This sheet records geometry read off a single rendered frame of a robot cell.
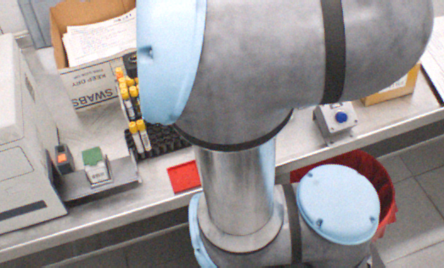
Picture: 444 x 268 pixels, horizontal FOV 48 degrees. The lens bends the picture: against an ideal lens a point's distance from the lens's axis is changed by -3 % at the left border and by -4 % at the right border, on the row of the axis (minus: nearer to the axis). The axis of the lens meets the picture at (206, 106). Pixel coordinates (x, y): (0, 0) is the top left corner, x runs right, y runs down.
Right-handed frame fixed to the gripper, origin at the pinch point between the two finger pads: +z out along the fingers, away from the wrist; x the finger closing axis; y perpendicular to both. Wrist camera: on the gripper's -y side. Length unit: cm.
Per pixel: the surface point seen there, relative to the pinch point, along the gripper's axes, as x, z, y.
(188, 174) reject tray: -3.8, 12.1, 12.0
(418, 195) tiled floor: 14, 44, 133
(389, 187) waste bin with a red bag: 0, 22, 85
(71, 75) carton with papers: 25.2, 11.2, -9.9
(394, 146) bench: 23, 26, 110
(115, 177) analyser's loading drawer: -1.4, 16.4, -3.0
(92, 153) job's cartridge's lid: 1.0, 11.9, -8.7
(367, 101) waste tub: -2, -11, 49
